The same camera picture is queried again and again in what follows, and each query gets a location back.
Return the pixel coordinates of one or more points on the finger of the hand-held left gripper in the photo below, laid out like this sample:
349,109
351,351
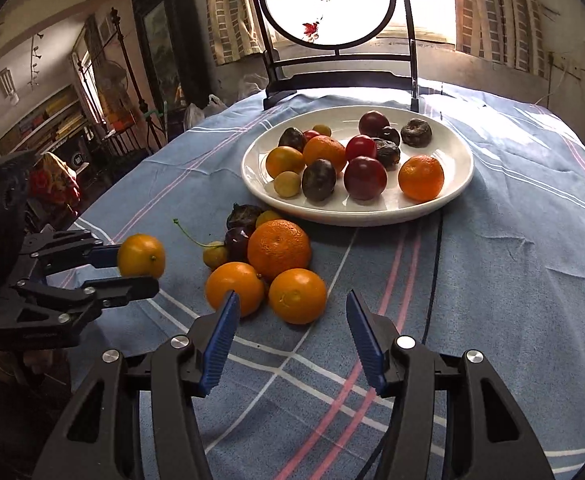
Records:
137,287
105,256

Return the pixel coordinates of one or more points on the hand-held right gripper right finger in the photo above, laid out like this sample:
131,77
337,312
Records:
367,345

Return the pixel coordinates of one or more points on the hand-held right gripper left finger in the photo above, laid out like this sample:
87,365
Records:
220,345

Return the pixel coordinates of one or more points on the small orange fruit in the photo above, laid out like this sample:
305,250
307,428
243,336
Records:
141,256

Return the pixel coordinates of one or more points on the white oval plate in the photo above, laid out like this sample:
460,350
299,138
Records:
337,205

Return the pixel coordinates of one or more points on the red plum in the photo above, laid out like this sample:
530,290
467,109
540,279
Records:
365,177
373,123

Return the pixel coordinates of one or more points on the dark purple passion fruit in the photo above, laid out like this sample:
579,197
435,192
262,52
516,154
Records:
318,179
292,138

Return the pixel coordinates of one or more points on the orange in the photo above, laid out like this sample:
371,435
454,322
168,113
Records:
421,177
325,152
279,248
232,285
297,295

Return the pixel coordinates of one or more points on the large yellow plum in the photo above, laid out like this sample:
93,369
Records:
285,161

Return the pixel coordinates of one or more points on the small dark plum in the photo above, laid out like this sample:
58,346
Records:
239,242
389,135

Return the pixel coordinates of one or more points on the small red cherry tomato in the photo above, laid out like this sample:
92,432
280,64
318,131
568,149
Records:
311,135

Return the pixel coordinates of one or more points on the person's left hand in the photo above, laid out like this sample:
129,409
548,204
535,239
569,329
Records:
7,365

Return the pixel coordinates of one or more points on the colourful cloth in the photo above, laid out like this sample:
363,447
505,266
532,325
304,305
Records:
55,177

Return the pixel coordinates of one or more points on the yellow cherry with stem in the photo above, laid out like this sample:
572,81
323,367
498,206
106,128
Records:
216,255

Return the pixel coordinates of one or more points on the small yellow cherry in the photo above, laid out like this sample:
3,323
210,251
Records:
267,217

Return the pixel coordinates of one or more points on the blue striped tablecloth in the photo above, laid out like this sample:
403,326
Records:
497,285

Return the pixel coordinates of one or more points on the white plastic bag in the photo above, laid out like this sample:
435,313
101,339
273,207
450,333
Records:
212,107

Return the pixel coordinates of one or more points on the metal coat stand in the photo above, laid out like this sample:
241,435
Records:
125,55

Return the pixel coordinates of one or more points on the dark framed painting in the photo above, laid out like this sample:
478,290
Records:
162,45

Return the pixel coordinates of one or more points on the clear plastic bag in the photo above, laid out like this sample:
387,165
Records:
250,87

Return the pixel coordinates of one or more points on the grey checked curtain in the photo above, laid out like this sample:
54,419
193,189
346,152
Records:
502,15
235,15

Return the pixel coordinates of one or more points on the bird painting table screen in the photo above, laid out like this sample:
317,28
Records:
330,5

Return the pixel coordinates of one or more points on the bright window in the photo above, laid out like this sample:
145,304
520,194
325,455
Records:
430,5

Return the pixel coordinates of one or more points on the wall bookshelf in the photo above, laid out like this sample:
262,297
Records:
52,120

